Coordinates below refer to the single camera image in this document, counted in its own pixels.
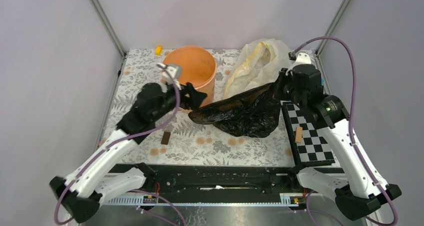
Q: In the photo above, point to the black trash bag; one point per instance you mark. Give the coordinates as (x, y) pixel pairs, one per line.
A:
(253, 113)

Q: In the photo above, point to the yellow cube block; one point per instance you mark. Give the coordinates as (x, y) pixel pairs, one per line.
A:
(158, 50)

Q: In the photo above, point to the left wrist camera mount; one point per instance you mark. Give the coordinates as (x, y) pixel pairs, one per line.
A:
(171, 73)

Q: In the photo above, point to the slotted metal cable duct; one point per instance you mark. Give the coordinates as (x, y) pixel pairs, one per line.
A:
(278, 200)

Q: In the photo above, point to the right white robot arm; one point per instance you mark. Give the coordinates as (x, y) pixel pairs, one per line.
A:
(364, 190)

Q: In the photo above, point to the orange plastic trash bin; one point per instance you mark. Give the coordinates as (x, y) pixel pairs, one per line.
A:
(198, 68)

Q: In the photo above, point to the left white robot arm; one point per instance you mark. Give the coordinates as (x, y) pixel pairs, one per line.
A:
(84, 191)

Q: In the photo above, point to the light wooden block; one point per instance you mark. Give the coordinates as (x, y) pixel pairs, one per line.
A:
(298, 134)

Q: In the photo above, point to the dark brown wooden block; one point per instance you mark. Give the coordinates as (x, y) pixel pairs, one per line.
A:
(165, 138)

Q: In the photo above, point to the floral patterned table mat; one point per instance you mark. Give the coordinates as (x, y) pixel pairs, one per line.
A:
(190, 143)

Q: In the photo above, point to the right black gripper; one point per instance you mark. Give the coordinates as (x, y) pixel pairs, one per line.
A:
(284, 75)

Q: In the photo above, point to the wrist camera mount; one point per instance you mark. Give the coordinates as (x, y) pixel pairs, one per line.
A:
(171, 73)
(299, 58)

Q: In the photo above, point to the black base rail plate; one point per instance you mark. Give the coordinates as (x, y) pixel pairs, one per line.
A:
(221, 183)

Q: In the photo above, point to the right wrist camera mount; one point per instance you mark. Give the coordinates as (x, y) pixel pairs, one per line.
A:
(299, 58)

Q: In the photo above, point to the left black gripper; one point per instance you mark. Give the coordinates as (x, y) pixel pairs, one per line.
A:
(195, 97)

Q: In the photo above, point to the black white checkerboard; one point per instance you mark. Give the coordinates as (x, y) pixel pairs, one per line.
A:
(313, 151)

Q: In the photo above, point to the translucent white trash bag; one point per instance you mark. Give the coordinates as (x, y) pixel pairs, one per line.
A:
(258, 63)

